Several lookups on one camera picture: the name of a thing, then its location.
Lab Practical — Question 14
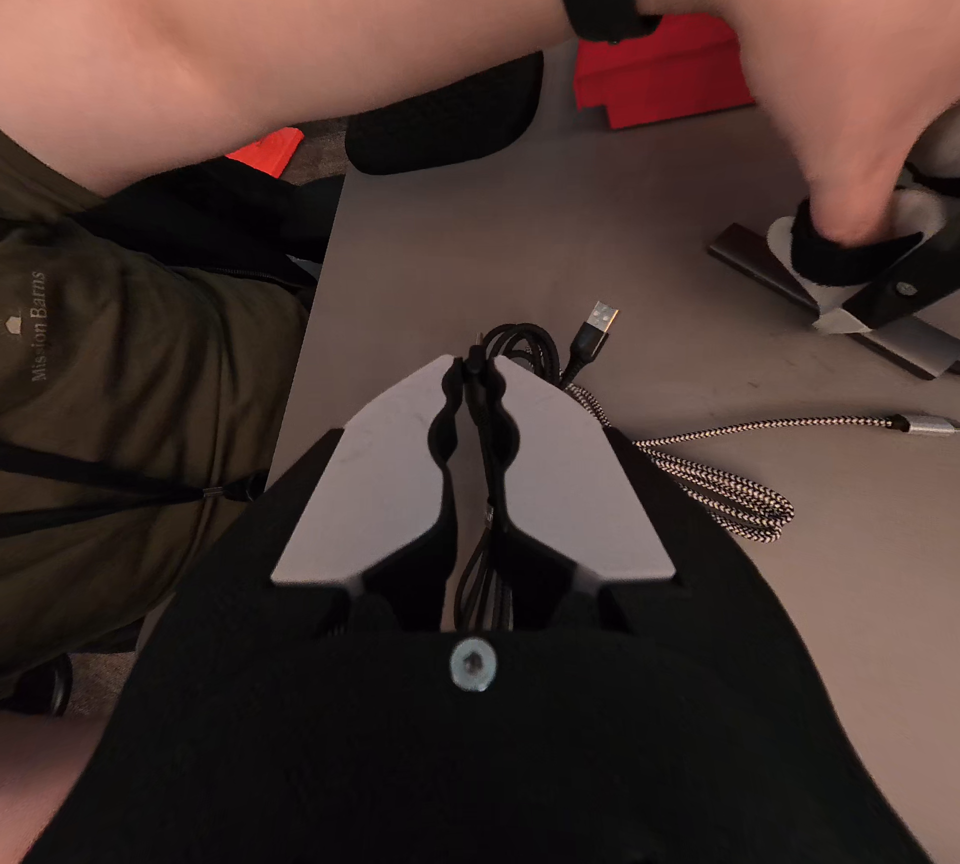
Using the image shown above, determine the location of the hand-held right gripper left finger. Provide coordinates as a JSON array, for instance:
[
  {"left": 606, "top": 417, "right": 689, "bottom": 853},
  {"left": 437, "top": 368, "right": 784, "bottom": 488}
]
[{"left": 270, "top": 354, "right": 460, "bottom": 614}]

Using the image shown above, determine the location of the red plastic bin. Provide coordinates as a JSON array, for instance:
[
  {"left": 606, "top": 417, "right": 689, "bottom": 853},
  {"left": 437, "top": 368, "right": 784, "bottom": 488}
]
[{"left": 573, "top": 12, "right": 755, "bottom": 130}]

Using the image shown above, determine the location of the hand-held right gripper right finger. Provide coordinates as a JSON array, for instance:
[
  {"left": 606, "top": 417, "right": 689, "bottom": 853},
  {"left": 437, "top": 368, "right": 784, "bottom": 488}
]
[{"left": 487, "top": 356, "right": 680, "bottom": 618}]

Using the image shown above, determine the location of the person's bare leg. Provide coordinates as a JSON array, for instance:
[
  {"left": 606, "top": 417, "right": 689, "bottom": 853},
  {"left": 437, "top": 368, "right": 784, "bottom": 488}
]
[{"left": 0, "top": 714, "right": 99, "bottom": 864}]

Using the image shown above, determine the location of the grey usb hub with cable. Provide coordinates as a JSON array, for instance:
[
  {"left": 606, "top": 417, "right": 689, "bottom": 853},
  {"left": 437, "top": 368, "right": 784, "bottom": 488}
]
[{"left": 708, "top": 222, "right": 960, "bottom": 381}]

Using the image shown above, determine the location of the person's left hand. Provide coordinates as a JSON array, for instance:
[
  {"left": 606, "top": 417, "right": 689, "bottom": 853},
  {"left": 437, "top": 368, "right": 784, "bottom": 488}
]
[{"left": 636, "top": 0, "right": 960, "bottom": 246}]

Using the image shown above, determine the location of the black braided usb cable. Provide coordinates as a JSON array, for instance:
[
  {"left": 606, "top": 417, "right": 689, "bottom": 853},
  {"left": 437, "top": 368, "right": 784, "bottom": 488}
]
[{"left": 453, "top": 300, "right": 624, "bottom": 633}]

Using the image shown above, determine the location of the person's olive shirt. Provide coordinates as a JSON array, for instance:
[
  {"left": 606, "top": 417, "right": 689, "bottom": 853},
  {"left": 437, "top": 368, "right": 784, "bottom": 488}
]
[{"left": 0, "top": 129, "right": 316, "bottom": 685}]

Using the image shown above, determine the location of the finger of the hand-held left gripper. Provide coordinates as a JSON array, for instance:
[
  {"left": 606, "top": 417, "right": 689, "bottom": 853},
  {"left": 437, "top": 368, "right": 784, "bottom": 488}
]
[{"left": 813, "top": 307, "right": 875, "bottom": 338}]

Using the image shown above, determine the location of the orange traffic cone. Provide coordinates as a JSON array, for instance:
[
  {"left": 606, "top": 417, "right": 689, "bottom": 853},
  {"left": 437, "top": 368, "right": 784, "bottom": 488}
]
[{"left": 225, "top": 126, "right": 305, "bottom": 179}]

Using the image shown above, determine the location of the black white braided cable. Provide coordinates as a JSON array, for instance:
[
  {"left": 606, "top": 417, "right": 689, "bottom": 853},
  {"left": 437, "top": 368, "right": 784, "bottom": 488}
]
[{"left": 562, "top": 384, "right": 960, "bottom": 545}]

